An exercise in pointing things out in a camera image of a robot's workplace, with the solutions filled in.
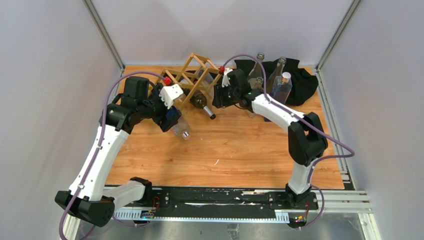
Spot wooden lattice wine rack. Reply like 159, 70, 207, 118
159, 52, 223, 109

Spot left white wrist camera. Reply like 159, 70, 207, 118
159, 84, 184, 110

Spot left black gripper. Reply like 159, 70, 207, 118
137, 83, 181, 131

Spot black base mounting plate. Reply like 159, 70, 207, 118
127, 186, 319, 220

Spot dark bottle grey cap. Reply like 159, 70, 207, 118
189, 90, 216, 120

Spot blue bottle silver cap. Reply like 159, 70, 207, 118
166, 106, 191, 140

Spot black cloth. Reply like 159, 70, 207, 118
235, 58, 319, 106

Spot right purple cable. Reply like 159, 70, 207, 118
218, 53, 356, 229

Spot blue BLU labelled bottle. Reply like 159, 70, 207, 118
265, 71, 293, 105

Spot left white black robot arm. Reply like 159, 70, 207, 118
55, 76, 184, 227

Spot aluminium frame rails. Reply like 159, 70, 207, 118
67, 185, 374, 223

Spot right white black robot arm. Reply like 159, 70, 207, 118
212, 67, 328, 209

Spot clear bottle white label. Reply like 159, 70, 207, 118
266, 57, 287, 94

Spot clear bottle gold black label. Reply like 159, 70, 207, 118
247, 52, 265, 84

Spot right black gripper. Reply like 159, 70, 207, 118
212, 82, 240, 109

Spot clear square bottle silver cap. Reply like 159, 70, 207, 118
245, 77, 264, 118

